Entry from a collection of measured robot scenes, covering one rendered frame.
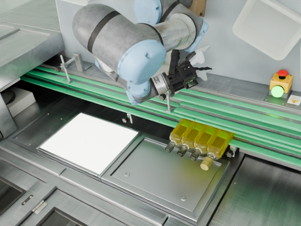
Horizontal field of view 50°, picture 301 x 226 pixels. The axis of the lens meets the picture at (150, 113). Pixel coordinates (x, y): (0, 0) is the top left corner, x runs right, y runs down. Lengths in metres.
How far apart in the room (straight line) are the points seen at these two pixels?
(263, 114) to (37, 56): 1.25
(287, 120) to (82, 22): 0.85
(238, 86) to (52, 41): 1.11
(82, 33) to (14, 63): 1.12
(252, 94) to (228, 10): 0.35
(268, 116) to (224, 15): 0.43
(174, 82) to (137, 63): 0.53
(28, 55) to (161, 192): 1.05
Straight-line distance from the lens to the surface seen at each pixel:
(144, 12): 1.15
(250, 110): 1.33
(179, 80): 1.22
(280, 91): 1.33
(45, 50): 1.97
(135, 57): 0.71
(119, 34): 0.73
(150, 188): 1.39
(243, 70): 1.45
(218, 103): 1.36
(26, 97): 2.10
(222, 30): 1.41
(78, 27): 0.77
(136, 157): 1.52
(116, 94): 1.65
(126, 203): 1.36
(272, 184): 1.46
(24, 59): 1.89
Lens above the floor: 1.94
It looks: 39 degrees down
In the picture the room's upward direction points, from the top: 136 degrees counter-clockwise
